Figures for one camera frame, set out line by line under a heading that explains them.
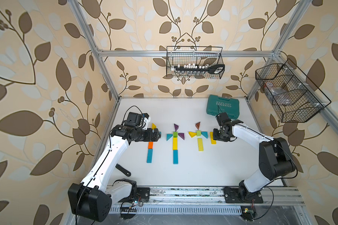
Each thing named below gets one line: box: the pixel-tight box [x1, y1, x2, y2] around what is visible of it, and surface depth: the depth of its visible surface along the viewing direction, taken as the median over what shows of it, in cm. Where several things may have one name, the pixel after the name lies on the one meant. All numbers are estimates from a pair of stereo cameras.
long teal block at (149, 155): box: [146, 148, 154, 164], surface depth 91 cm
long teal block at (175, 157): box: [173, 150, 179, 165], surface depth 90 cm
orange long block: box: [147, 141, 154, 150], surface depth 96 cm
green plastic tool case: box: [206, 94, 240, 120], surface depth 111 cm
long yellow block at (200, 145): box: [197, 137, 205, 152], surface depth 96 cm
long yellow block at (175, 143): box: [172, 137, 178, 151], surface depth 96 cm
